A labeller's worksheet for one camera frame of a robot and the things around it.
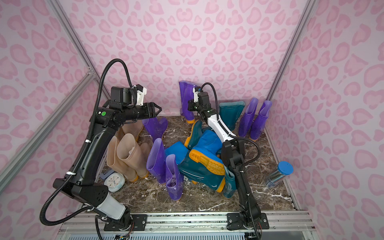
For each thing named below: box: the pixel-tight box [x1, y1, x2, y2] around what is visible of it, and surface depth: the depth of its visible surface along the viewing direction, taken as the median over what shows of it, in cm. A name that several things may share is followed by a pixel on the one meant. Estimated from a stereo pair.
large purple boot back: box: [179, 81, 196, 124], surface depth 102 cm
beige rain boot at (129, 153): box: [117, 133, 149, 179], surface depth 78 cm
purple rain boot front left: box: [146, 138, 166, 184], surface depth 72 cm
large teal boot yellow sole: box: [178, 149, 226, 193], surface depth 82 cm
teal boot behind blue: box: [184, 119, 203, 150], surface depth 102 cm
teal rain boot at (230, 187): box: [222, 165, 237, 199], surface depth 67 cm
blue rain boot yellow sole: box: [191, 129, 224, 163], surface depth 87 cm
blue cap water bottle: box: [265, 161, 294, 188], surface depth 73 cm
